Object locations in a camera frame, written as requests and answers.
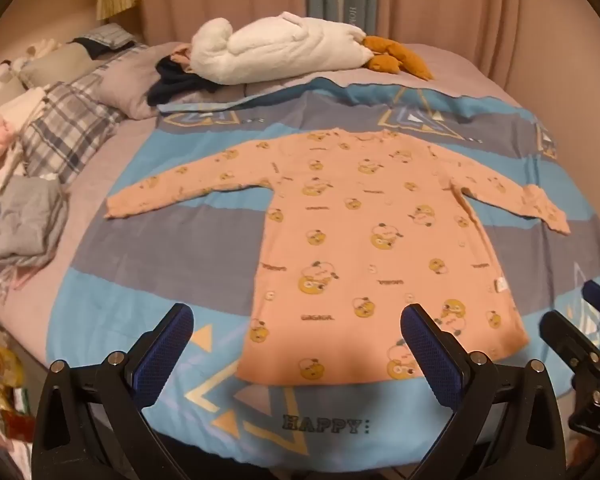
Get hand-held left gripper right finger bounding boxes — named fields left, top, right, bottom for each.
left=399, top=302, right=567, bottom=480

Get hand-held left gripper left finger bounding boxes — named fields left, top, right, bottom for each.
left=30, top=302, right=197, bottom=480

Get pink printed long-sleeve shirt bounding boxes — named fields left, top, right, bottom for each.
left=104, top=127, right=572, bottom=387

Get blue grey printed blanket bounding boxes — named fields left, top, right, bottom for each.
left=44, top=76, right=600, bottom=467

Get pile of colourful packets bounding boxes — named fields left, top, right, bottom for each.
left=0, top=327, right=37, bottom=463

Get grey folded cloth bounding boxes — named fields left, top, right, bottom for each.
left=0, top=175, right=72, bottom=272

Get dark navy cloth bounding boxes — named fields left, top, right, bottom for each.
left=147, top=55, right=222, bottom=107

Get mauve bed sheet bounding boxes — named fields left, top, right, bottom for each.
left=62, top=39, right=526, bottom=201

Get beige pillow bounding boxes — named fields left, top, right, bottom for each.
left=19, top=41, right=97, bottom=90

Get pink curtain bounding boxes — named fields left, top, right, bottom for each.
left=139, top=0, right=600, bottom=111

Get small plush toys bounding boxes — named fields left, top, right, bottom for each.
left=0, top=39, right=62, bottom=98

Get plaid pillow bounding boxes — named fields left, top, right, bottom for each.
left=71, top=22, right=137, bottom=55

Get white goose plush toy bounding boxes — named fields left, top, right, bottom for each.
left=189, top=16, right=436, bottom=87

